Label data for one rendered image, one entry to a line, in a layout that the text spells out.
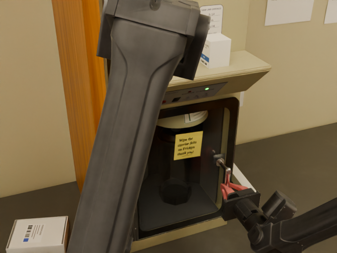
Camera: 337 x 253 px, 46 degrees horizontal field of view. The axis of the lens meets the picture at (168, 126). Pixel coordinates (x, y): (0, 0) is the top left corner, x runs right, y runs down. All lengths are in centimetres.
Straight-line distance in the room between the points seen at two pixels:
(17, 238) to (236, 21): 85
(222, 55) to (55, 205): 80
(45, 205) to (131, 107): 111
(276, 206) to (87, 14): 59
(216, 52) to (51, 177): 86
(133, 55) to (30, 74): 100
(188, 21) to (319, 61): 149
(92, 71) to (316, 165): 109
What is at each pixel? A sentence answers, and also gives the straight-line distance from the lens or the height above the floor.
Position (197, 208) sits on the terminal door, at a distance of 118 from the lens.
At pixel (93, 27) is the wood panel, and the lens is 75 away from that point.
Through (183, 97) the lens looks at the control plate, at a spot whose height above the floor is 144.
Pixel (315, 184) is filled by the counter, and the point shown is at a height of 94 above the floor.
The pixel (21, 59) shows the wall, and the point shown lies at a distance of 130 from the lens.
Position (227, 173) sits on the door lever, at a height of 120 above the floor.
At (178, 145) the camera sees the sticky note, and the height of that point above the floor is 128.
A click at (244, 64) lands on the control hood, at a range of 91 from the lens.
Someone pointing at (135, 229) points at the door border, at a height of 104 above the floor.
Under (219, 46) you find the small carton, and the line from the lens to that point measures 86.
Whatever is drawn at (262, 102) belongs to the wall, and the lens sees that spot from 170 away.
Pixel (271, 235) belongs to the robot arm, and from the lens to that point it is 91.
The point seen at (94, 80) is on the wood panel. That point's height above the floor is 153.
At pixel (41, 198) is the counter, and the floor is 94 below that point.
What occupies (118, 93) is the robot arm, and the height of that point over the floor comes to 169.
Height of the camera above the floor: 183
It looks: 30 degrees down
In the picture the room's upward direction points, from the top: straight up
